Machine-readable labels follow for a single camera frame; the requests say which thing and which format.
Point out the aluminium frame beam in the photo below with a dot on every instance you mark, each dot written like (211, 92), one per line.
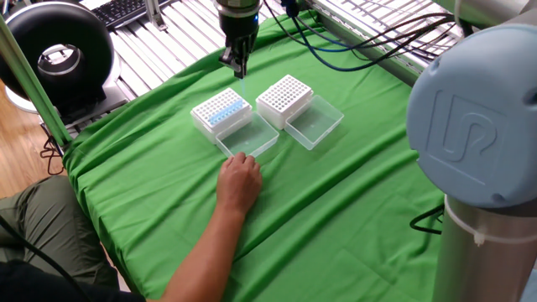
(394, 67)

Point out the black computer keyboard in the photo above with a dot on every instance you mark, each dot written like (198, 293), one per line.
(121, 10)

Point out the white pipette tip box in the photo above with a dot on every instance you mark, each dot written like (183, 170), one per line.
(272, 109)
(201, 121)

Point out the black shirt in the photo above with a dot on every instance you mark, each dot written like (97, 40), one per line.
(25, 285)

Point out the olive trouser leg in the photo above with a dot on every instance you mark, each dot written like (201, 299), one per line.
(50, 218)

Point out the bare person forearm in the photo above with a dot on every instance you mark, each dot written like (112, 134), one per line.
(201, 264)

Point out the white device base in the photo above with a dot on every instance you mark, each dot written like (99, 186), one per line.
(115, 88)

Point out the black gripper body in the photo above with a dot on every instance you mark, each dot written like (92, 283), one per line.
(239, 29)

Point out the green frame post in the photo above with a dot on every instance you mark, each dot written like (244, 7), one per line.
(35, 90)

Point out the bare person hand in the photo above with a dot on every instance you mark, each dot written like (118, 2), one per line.
(239, 184)

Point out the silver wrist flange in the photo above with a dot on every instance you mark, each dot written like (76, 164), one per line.
(237, 6)

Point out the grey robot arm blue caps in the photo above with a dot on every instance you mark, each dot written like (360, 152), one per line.
(470, 117)

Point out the aluminium upright bracket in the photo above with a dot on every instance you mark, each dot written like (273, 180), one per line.
(154, 17)

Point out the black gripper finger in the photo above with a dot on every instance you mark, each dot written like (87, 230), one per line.
(226, 56)
(241, 58)

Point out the green table cloth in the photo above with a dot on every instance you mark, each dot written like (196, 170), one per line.
(314, 201)

